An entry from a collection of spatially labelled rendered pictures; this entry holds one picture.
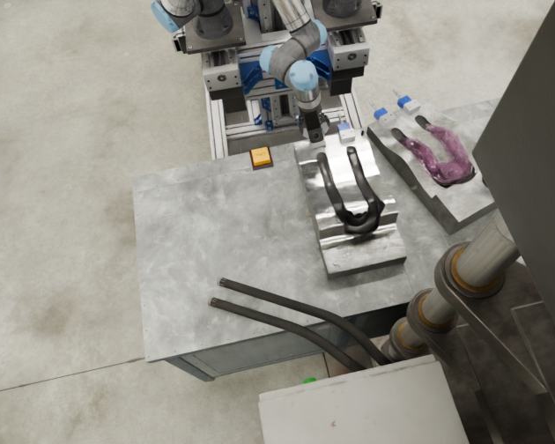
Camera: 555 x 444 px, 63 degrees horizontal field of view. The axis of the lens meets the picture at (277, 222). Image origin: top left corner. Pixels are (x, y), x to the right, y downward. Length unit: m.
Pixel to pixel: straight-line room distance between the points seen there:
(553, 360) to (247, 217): 1.11
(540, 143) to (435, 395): 0.47
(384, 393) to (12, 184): 2.73
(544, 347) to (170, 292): 1.14
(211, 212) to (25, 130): 1.96
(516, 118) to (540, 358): 0.42
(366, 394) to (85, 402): 1.88
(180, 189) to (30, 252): 1.35
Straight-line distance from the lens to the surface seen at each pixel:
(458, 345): 1.01
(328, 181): 1.58
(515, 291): 0.79
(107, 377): 2.46
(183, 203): 1.69
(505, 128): 0.47
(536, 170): 0.45
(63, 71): 3.59
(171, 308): 1.55
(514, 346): 0.77
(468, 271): 0.73
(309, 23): 1.44
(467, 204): 1.58
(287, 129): 2.53
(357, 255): 1.48
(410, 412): 0.78
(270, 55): 1.39
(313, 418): 0.76
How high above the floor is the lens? 2.23
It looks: 64 degrees down
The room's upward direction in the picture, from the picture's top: 9 degrees counter-clockwise
